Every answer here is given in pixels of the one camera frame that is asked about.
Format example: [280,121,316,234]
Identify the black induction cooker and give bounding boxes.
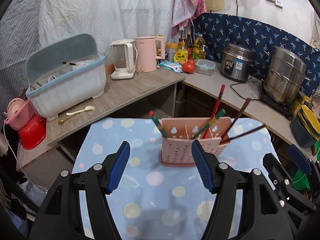
[259,88,293,120]

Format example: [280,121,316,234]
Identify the pink plastic utensil holder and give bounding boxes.
[160,117,232,167]

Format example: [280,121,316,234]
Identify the dark soy sauce bottle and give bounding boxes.
[185,31,193,60]

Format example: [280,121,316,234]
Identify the cream plastic fork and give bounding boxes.
[66,106,95,116]

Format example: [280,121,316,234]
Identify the stainless steel steamer pot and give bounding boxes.
[264,46,311,105]

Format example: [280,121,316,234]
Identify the small gold spoon on counter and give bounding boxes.
[58,116,72,125]

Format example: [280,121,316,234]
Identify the pink plastic basket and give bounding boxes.
[5,98,36,131]

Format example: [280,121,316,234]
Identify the silver rice cooker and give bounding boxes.
[219,43,254,82]

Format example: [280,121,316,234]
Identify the yellow lidded tin can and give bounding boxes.
[165,43,179,62]

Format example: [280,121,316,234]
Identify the dark maroon chopstick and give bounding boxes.
[220,124,266,144]

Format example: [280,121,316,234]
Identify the green chopstick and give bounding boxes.
[191,109,226,139]
[148,111,169,138]

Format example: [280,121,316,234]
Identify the green plastic bag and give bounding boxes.
[291,142,320,192]

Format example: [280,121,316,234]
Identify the black power cable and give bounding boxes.
[229,73,262,101]

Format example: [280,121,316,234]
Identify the red plastic basin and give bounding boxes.
[18,114,47,150]

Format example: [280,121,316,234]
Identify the clear food container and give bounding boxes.
[195,59,216,76]

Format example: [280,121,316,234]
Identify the white glass kettle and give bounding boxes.
[110,39,137,80]

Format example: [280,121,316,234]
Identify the pink floral apron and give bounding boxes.
[171,0,206,37]

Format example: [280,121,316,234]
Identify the stacked yellow green bowls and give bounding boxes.
[291,101,319,148]

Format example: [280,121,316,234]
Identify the wet wipes packet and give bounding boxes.
[158,62,183,73]

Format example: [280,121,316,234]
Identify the red tomato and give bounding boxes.
[182,59,196,74]

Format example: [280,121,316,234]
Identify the yellow seasoning bag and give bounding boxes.
[174,49,188,65]

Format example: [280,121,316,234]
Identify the light blue patterned tablecloth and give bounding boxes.
[72,118,276,239]

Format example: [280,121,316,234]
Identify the white dish drainer box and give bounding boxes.
[25,34,106,120]

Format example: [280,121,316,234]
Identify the pink electric kettle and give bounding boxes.
[135,36,165,73]

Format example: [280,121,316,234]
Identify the navy floral cloth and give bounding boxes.
[193,12,319,96]

